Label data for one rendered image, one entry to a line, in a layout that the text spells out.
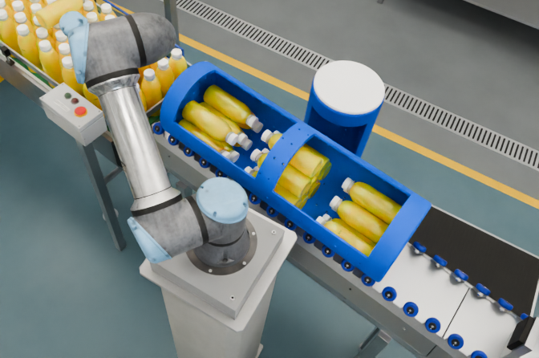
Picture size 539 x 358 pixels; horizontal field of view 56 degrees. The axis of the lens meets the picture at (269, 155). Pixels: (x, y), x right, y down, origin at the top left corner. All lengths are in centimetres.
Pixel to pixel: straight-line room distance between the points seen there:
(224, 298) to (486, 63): 310
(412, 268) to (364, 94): 67
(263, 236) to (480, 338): 76
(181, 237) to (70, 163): 199
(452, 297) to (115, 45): 125
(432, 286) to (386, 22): 265
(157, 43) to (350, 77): 104
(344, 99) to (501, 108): 197
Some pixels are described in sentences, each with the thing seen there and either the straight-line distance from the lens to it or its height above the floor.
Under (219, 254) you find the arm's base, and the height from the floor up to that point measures 127.
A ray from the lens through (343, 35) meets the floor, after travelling 381.
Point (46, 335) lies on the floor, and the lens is 264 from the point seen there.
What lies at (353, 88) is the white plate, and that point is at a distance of 197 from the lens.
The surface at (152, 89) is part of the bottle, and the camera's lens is 188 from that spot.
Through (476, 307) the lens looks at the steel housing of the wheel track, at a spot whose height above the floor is 93.
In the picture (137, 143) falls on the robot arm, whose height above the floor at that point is 154.
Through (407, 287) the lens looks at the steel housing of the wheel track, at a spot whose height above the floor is 93.
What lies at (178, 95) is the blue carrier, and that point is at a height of 120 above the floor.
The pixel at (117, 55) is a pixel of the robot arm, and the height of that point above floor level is 166.
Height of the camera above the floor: 242
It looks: 54 degrees down
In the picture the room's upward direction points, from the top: 8 degrees clockwise
